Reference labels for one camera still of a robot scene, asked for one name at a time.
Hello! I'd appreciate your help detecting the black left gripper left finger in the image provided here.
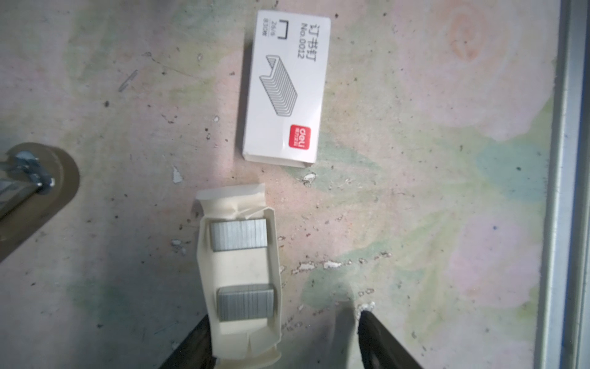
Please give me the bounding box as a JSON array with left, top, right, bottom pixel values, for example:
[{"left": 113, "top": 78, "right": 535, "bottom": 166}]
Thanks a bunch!
[{"left": 159, "top": 315, "right": 214, "bottom": 369}]

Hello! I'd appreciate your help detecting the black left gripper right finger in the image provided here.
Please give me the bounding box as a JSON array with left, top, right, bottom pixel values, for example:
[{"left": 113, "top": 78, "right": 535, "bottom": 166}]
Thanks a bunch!
[{"left": 357, "top": 310, "right": 423, "bottom": 369}]

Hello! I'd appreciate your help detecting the beige stapler base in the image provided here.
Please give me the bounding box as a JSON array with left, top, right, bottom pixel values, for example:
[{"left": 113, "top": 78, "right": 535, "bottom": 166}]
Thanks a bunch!
[{"left": 1, "top": 142, "right": 80, "bottom": 260}]

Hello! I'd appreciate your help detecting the lower staple strip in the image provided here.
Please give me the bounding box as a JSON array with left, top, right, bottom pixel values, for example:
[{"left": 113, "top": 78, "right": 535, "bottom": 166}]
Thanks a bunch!
[{"left": 217, "top": 284, "right": 275, "bottom": 321}]

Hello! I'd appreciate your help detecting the staple strip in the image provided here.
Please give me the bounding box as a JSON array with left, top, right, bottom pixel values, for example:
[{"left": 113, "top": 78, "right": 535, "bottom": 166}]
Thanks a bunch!
[
  {"left": 210, "top": 218, "right": 269, "bottom": 252},
  {"left": 217, "top": 284, "right": 275, "bottom": 321}
]

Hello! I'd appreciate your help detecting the open staple box tray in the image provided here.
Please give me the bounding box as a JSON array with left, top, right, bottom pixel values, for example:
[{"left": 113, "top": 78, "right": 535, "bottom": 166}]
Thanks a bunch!
[{"left": 196, "top": 184, "right": 282, "bottom": 368}]

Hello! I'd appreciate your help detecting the upper staple strip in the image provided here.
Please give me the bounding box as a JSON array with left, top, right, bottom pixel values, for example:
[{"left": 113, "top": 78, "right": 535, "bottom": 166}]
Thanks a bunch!
[{"left": 210, "top": 218, "right": 269, "bottom": 252}]

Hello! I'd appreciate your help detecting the white staple box sleeve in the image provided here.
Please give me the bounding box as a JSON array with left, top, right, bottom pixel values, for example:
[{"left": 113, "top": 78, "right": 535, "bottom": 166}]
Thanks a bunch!
[{"left": 242, "top": 10, "right": 331, "bottom": 168}]

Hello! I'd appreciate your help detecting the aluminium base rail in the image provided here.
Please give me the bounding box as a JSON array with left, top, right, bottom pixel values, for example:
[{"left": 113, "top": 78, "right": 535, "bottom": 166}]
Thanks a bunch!
[{"left": 533, "top": 1, "right": 589, "bottom": 368}]

